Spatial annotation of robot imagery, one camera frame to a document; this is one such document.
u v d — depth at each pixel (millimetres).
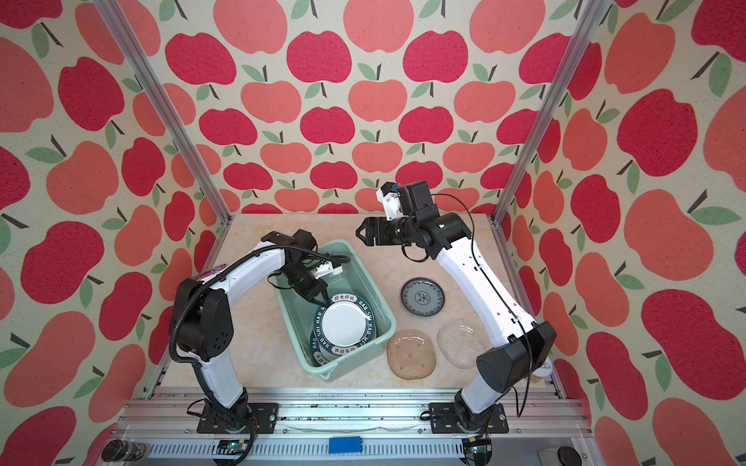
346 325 845
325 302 824
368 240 644
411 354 847
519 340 414
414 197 533
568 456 613
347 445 703
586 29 718
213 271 1006
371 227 638
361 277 858
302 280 747
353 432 731
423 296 983
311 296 767
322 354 824
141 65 781
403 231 597
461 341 884
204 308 479
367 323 832
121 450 622
